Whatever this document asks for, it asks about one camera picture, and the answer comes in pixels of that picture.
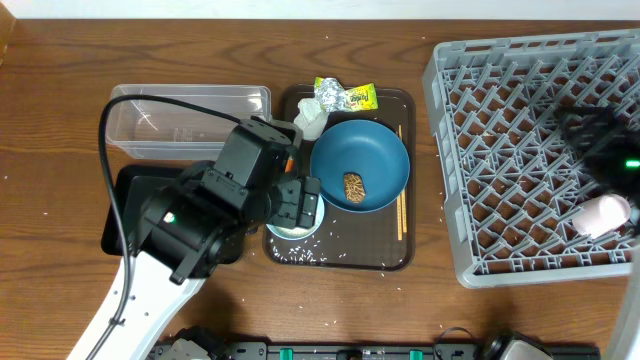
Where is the clear plastic bin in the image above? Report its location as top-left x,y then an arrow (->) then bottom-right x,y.
106,84 -> 271,161

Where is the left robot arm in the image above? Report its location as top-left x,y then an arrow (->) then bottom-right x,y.
69,119 -> 320,359

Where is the light blue rice bowl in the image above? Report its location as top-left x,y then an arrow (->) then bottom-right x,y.
267,198 -> 325,241

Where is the wooden chopstick right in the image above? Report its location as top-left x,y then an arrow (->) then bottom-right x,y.
400,189 -> 408,234

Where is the wooden chopstick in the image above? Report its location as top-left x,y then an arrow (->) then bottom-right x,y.
400,189 -> 408,234
396,124 -> 404,242

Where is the brown food scrap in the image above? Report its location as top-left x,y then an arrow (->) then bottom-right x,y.
343,173 -> 366,204

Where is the pink cup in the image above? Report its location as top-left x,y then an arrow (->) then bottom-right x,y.
571,194 -> 631,239

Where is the wooden chopstick left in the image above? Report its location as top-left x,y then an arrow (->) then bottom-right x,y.
396,124 -> 404,242

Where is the blue plate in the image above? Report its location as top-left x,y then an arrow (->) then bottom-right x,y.
310,120 -> 411,213

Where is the white tissue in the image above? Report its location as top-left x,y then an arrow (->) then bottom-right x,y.
294,98 -> 329,141

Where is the grey dishwasher rack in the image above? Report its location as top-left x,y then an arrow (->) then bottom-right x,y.
422,29 -> 639,288

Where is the orange carrot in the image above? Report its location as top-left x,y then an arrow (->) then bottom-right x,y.
285,157 -> 294,173

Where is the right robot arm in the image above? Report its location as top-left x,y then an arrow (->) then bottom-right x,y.
555,107 -> 639,359

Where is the foil and yellow snack wrapper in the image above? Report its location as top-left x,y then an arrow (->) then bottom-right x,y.
314,77 -> 379,113

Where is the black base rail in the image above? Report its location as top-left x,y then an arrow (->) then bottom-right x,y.
146,327 -> 602,360

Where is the black plastic tray bin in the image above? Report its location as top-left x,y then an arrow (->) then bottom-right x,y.
114,161 -> 230,269

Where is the brown serving tray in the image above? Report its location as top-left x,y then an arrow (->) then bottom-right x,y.
263,88 -> 416,271

